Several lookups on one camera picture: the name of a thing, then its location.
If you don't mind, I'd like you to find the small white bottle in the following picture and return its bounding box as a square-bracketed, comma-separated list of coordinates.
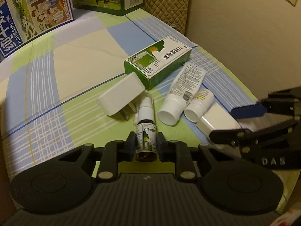
[184, 88, 215, 123]

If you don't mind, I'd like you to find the quilted beige chair cover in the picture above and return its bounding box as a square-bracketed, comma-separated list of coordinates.
[143, 0, 191, 35]

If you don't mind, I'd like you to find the green white medicine box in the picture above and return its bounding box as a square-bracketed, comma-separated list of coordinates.
[124, 36, 192, 91]

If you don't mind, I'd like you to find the white wall charger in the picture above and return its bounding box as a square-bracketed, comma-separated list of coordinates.
[97, 73, 146, 121]

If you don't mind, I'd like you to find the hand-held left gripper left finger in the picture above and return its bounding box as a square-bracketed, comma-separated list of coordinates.
[71, 132, 137, 183]

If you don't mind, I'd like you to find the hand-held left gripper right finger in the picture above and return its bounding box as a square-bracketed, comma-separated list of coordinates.
[157, 132, 226, 182]

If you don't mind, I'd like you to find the blue milk carton case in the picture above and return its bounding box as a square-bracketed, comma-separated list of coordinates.
[0, 0, 75, 59]

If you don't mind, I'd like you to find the white squeeze tube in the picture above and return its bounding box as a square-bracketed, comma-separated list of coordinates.
[157, 62, 207, 126]

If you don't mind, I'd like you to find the brown spray bottle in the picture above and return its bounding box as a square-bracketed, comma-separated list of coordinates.
[134, 93, 158, 163]

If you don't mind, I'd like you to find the red white printed object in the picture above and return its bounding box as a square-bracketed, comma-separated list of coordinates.
[275, 207, 301, 226]

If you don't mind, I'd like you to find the white rectangular power adapter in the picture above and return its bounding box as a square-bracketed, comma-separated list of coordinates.
[196, 102, 244, 138]

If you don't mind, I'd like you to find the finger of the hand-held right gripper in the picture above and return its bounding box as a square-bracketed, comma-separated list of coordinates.
[209, 121, 301, 151]
[230, 88, 301, 123]

